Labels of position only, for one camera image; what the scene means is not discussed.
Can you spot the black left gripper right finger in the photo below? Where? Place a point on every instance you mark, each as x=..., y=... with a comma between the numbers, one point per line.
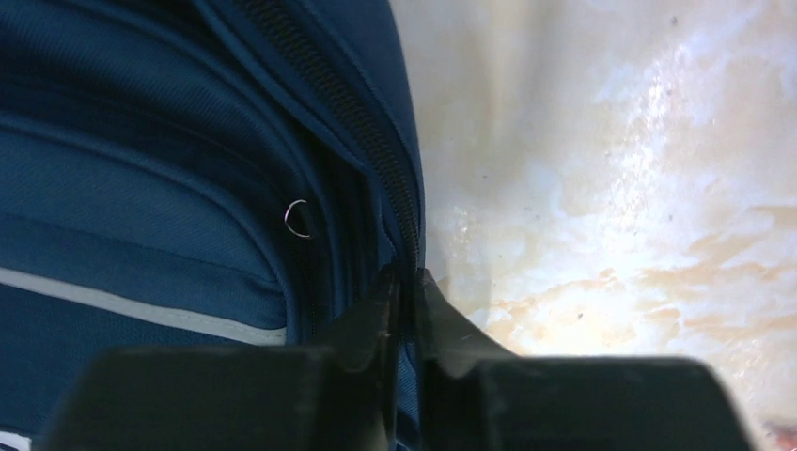
x=476, y=395

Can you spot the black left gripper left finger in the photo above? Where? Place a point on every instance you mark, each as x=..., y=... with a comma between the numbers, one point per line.
x=335, y=393

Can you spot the navy blue student backpack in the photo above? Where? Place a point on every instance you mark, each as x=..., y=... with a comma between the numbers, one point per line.
x=193, y=173

